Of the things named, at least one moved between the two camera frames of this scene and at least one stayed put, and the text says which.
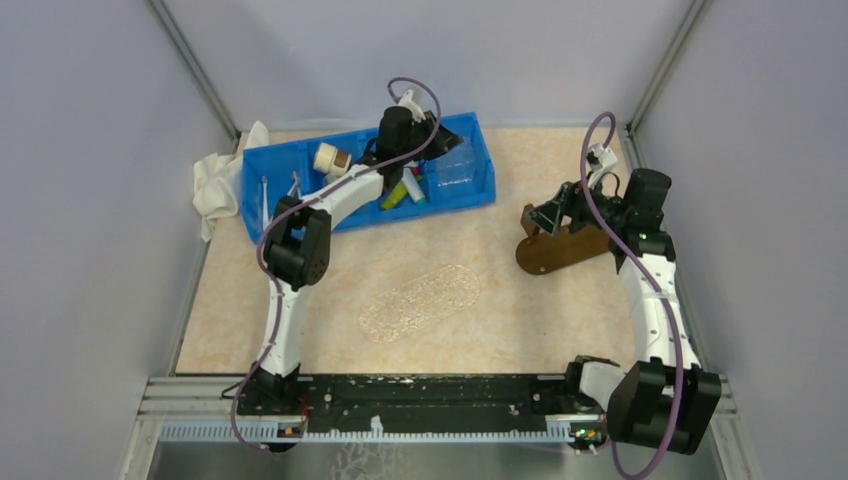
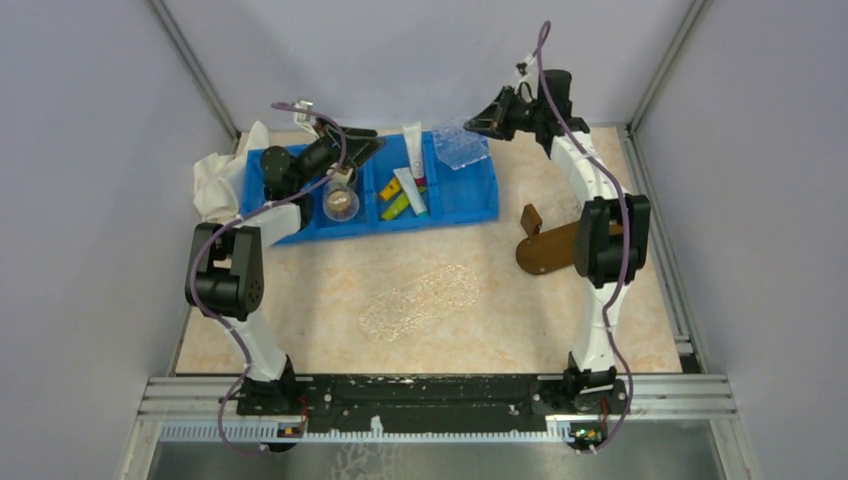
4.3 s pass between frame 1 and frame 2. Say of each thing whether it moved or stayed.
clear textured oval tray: stayed
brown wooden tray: stayed
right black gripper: moved
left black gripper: moved
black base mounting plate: stayed
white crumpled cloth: stayed
